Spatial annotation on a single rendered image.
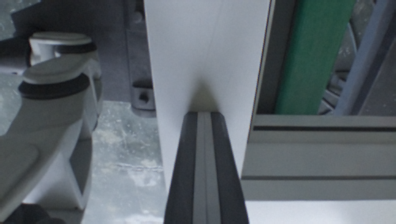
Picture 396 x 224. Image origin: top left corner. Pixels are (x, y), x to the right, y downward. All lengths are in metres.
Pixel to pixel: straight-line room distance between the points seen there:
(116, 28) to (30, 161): 0.71
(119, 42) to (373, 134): 0.87
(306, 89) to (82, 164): 0.40
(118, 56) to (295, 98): 0.84
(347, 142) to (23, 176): 0.32
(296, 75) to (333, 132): 0.06
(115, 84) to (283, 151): 0.89
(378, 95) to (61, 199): 0.70
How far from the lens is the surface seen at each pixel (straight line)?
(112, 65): 0.97
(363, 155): 0.21
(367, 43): 0.61
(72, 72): 0.51
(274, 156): 0.17
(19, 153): 0.29
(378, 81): 0.61
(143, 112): 0.99
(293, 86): 0.17
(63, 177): 0.35
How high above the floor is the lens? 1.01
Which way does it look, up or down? 59 degrees down
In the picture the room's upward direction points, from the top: 178 degrees counter-clockwise
